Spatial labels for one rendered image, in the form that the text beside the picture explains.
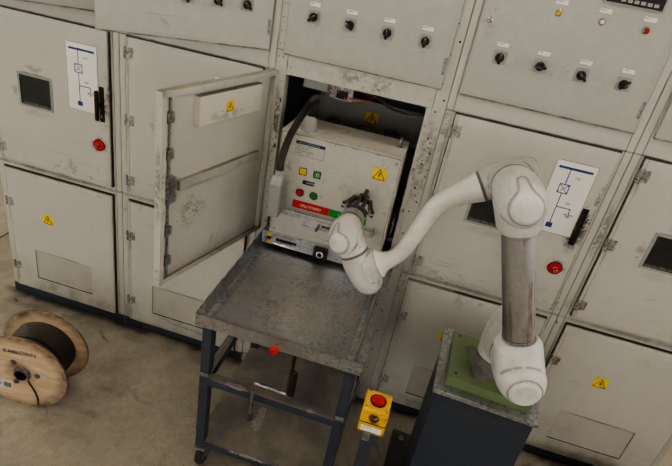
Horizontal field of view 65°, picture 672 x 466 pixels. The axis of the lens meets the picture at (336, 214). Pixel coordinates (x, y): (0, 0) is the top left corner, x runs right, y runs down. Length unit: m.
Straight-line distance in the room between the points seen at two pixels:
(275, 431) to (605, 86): 1.89
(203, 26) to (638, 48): 1.53
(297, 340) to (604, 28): 1.48
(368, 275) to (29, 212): 1.97
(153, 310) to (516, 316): 1.97
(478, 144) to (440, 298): 0.73
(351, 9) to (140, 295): 1.83
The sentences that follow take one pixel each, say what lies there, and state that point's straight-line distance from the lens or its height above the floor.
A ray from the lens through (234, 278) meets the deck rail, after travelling 2.13.
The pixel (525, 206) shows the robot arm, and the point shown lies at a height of 1.55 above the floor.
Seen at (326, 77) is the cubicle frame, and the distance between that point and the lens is 2.16.
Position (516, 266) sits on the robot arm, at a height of 1.34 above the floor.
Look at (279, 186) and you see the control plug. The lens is 2.08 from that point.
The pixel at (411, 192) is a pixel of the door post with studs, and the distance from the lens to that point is 2.23.
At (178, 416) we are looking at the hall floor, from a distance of 2.75.
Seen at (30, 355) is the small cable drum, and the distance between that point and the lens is 2.66.
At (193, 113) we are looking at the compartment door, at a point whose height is 1.47.
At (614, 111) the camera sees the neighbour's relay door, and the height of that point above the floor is 1.71.
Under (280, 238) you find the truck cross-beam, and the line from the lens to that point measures 2.30.
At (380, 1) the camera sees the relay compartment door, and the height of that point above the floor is 1.91.
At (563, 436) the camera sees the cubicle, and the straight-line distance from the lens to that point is 2.95.
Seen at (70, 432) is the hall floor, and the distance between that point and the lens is 2.76.
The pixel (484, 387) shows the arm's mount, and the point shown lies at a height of 0.79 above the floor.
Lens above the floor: 2.10
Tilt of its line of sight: 27 degrees down
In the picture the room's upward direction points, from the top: 11 degrees clockwise
